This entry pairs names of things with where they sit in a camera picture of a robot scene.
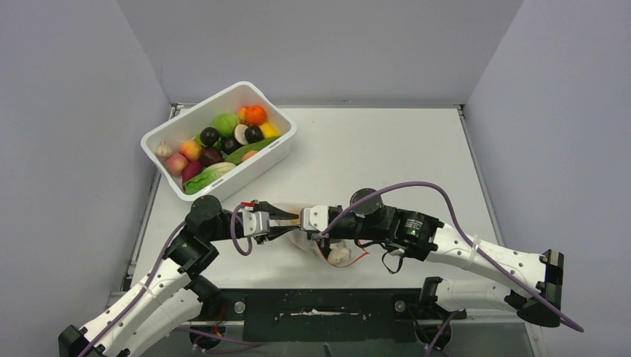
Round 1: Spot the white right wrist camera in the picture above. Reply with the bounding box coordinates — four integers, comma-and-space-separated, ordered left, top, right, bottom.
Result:
300, 205, 329, 232

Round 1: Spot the dark purple mangosteen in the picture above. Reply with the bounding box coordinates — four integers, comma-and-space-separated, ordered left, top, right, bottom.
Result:
199, 126, 221, 147

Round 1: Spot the white garlic bulb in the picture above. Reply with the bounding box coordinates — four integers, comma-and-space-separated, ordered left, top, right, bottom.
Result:
154, 141, 173, 158

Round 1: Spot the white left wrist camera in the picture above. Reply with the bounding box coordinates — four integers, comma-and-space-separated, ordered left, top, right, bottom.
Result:
242, 210, 270, 237

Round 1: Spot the white mushroom slice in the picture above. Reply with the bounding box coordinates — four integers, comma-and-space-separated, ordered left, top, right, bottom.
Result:
234, 124, 249, 146

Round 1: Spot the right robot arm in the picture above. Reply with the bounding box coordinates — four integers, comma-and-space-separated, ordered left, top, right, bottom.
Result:
314, 188, 565, 327

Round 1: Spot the black mounting plate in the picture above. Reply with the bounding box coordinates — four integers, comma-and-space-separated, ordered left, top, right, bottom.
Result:
198, 288, 449, 343

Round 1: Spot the orange peach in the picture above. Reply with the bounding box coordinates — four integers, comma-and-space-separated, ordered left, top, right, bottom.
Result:
179, 141, 202, 161

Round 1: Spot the peach fruit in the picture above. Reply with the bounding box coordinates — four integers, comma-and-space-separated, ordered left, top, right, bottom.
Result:
242, 150, 258, 161

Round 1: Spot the dark purple plum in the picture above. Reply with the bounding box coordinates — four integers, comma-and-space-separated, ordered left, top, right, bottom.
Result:
244, 126, 264, 144

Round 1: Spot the green lettuce leaf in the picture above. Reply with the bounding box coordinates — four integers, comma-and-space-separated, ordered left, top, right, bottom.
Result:
183, 162, 237, 195

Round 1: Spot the white plastic food bin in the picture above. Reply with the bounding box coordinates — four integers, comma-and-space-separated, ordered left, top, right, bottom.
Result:
141, 81, 297, 202

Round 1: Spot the purple sweet potato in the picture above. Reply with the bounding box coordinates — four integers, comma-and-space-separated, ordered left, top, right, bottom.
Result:
182, 161, 204, 184

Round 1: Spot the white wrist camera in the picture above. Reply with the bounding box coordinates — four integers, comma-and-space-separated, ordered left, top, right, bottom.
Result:
242, 210, 270, 237
300, 205, 329, 232

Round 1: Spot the green cucumber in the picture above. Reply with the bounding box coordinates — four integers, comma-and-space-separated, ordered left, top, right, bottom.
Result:
224, 136, 279, 166

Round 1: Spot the orange tangerine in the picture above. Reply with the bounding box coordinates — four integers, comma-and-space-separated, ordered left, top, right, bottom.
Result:
244, 105, 268, 126

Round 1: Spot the pink apple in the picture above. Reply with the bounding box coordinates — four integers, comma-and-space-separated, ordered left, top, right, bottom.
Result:
164, 154, 189, 177

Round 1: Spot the yellow lemon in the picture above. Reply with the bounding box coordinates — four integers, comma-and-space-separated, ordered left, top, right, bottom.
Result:
259, 122, 281, 139

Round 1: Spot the clear zip top bag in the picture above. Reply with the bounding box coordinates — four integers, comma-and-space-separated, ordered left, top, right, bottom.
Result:
283, 230, 370, 268

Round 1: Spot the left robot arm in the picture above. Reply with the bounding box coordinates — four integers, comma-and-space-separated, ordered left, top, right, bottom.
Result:
58, 195, 301, 356

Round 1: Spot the green cabbage ball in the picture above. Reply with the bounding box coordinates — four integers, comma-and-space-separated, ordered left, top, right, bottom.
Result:
211, 112, 240, 138

